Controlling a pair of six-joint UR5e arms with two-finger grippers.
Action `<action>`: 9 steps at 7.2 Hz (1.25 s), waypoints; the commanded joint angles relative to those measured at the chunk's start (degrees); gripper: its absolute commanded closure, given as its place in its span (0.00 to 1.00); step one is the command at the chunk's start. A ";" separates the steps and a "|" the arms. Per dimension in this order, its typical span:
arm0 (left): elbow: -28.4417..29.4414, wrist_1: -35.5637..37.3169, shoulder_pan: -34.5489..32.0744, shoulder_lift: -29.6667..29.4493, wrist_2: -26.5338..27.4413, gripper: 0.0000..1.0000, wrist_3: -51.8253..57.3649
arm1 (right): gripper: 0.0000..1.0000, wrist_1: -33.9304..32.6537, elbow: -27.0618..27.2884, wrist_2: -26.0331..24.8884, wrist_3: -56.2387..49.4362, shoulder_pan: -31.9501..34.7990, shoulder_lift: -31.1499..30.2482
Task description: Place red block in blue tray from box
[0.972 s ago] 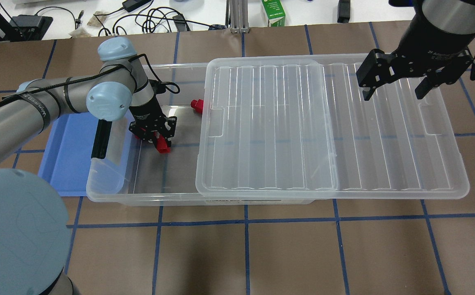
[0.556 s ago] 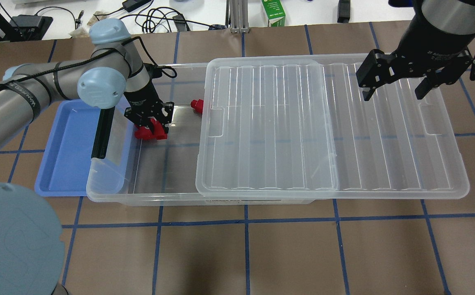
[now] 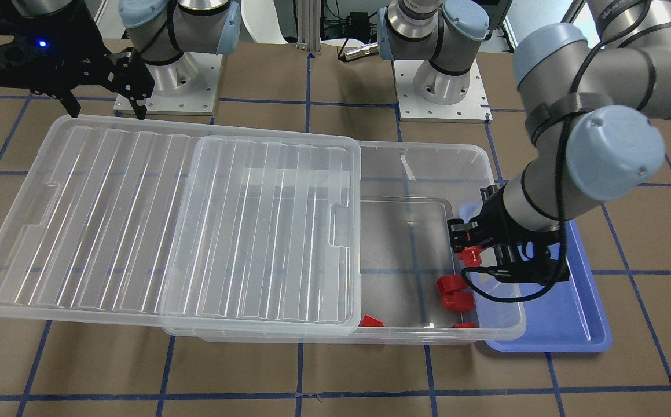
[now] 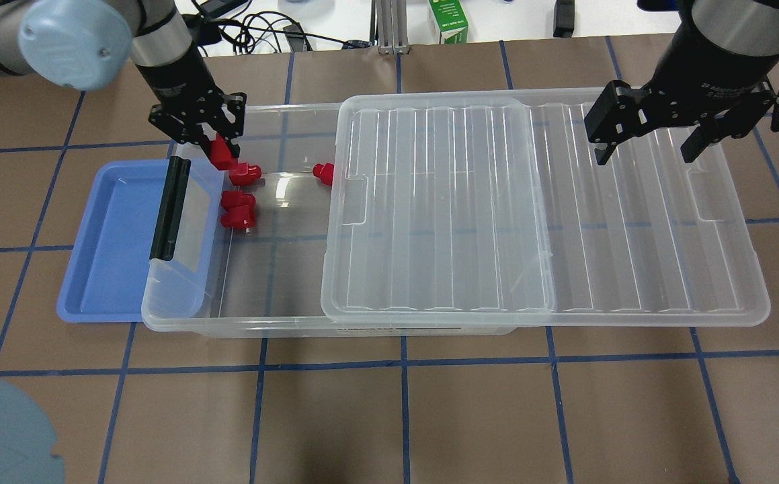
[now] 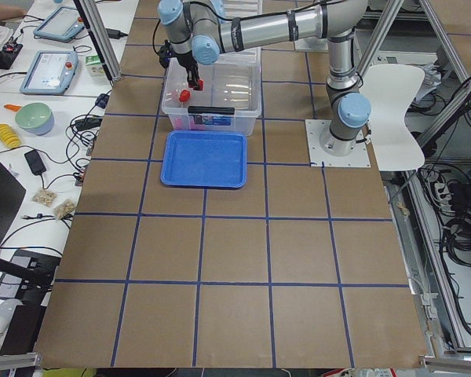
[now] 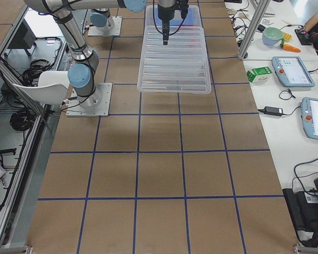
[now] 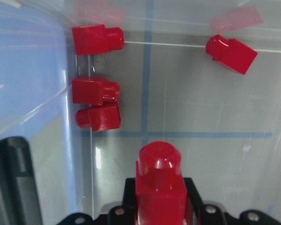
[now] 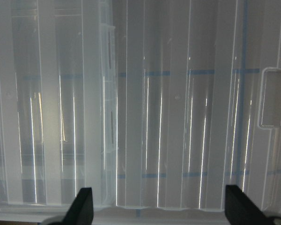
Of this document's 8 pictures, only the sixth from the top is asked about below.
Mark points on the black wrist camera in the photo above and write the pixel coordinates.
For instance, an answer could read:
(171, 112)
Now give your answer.
(182, 6)

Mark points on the green and blue bowls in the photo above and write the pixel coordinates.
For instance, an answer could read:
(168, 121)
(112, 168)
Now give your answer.
(271, 36)

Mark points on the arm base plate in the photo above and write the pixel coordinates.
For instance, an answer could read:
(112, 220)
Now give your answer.
(96, 105)
(114, 32)

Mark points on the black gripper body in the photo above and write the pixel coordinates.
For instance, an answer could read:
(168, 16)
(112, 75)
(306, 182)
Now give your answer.
(165, 14)

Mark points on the toy carrot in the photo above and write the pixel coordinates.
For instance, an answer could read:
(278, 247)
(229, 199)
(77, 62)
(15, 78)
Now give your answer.
(288, 47)

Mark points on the blue plastic tray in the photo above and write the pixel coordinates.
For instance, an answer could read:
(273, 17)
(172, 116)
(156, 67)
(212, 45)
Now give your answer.
(190, 20)

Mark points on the toy corn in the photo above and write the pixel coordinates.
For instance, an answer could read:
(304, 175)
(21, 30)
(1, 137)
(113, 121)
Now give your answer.
(286, 37)

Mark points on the teach pendant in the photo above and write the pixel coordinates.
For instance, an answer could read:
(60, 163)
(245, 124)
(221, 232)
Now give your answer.
(291, 72)
(309, 109)

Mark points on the aluminium frame post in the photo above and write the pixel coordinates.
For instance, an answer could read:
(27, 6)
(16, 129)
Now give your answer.
(256, 19)

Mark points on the person forearm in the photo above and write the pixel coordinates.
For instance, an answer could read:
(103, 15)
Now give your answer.
(311, 22)

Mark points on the black power adapter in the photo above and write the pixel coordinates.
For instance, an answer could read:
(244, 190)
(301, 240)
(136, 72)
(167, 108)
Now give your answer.
(269, 110)

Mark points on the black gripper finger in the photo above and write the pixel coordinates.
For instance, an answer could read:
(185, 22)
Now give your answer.
(165, 38)

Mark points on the white chair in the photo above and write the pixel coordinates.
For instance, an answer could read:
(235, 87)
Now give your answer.
(51, 89)

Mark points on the clear plastic box lid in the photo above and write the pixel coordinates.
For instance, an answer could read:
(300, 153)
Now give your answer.
(181, 66)

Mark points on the clear plastic storage box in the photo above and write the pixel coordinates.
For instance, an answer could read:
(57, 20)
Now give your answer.
(152, 12)

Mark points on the green white carton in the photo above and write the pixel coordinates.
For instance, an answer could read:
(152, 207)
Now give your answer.
(260, 74)

